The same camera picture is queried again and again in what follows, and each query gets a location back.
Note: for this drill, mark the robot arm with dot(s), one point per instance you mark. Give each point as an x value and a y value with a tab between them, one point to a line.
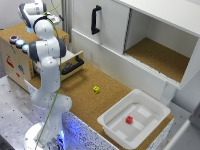
50	96

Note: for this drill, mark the yellow block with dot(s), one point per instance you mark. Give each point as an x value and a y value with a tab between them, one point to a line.
96	89

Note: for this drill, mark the wooden drawer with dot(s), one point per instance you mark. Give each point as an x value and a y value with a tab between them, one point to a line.
74	55

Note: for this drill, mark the pink block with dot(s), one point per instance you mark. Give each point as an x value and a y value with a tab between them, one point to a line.
129	119

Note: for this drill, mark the wooden drawer box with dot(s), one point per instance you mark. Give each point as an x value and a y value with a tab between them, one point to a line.
13	71

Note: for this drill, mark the white sliding door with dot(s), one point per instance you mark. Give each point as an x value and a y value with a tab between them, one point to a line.
113	26

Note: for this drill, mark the white plastic box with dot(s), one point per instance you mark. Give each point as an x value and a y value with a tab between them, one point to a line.
146	103

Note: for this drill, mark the green button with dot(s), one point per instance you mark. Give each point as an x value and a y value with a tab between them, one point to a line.
25	48

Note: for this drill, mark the white cabinet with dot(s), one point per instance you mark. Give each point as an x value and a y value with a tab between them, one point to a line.
156	15

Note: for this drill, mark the blue button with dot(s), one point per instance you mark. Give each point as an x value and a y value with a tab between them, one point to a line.
20	42

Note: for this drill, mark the red button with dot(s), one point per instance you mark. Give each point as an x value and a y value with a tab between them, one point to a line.
13	39

